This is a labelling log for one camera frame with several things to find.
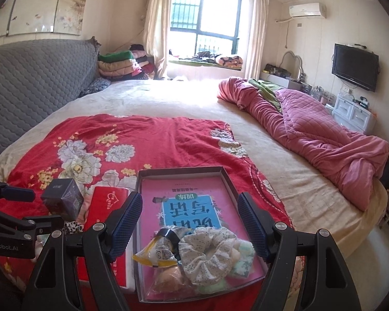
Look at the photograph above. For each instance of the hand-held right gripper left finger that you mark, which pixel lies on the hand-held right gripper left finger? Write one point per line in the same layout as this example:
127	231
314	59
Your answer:
126	223

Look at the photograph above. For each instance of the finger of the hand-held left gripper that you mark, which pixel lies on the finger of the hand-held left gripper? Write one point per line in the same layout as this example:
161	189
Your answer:
19	194
42	223

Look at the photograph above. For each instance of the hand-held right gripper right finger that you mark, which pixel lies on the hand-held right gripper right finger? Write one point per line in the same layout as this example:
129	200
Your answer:
254	223

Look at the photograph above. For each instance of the red tissue box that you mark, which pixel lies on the red tissue box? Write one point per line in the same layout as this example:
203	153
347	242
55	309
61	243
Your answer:
107	201

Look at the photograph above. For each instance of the leopard print scrunchie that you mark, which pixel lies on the leopard print scrunchie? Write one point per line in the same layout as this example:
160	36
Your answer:
73	226

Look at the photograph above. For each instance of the black cardboard box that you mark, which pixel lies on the black cardboard box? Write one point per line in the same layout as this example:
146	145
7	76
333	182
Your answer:
64	197

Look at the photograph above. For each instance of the yellow snack packet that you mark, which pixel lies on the yellow snack packet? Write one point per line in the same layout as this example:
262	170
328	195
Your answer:
157	252

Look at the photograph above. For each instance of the floral scrunchie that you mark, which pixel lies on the floral scrunchie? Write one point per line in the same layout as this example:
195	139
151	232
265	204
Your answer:
207	249

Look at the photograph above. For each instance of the clear bag with peach ball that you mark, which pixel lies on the clear bag with peach ball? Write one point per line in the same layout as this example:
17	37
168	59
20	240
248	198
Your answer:
170	278

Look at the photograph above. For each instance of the brown tray box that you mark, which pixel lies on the brown tray box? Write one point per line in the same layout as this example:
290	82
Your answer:
181	170

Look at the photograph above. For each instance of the pink book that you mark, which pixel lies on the pink book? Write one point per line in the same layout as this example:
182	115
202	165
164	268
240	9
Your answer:
162	191

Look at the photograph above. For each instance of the red floral blanket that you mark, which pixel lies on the red floral blanket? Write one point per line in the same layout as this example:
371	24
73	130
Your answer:
181	142

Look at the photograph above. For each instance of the pink quilt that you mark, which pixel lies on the pink quilt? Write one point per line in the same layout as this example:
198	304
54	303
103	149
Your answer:
311	123

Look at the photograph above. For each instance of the grey quilted headboard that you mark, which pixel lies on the grey quilted headboard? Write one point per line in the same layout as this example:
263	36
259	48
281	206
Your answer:
35	71

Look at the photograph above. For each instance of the dark patterned pillow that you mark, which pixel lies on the dark patterned pillow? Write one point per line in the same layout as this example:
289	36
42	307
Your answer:
95	87

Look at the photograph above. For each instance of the green cloth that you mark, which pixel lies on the green cloth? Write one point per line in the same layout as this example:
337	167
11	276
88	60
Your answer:
265	87

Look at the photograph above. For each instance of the bed with cream sheet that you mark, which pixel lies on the bed with cream sheet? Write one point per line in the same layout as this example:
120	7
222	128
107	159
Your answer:
188	100

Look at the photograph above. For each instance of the white drawer cabinet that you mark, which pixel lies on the white drawer cabinet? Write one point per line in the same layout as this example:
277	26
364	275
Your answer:
353	113

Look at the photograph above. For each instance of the dresser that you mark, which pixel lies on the dresser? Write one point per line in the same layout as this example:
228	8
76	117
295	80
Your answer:
282	77

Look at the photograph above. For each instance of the stack of folded blankets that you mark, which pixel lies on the stack of folded blankets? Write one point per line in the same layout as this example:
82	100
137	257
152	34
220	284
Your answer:
123	64

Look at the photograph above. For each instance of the vanity mirror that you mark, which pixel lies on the vanity mirror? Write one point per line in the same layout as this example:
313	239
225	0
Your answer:
293	63

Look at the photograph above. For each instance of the floral pillow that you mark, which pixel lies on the floral pillow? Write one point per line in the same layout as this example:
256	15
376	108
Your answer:
228	60

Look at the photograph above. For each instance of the cream curtain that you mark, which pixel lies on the cream curtain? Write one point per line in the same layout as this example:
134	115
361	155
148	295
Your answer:
157	22
257	32

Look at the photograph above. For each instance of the window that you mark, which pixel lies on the window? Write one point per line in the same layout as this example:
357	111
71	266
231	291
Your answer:
204	16

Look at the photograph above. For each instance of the white air conditioner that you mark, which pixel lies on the white air conditioner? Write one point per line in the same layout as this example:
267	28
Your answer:
306	9

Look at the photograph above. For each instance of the black wall television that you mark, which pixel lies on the black wall television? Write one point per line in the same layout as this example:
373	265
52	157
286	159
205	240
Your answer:
355	66

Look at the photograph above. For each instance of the floral wall painting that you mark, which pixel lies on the floral wall painting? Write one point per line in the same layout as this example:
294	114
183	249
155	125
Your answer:
42	3

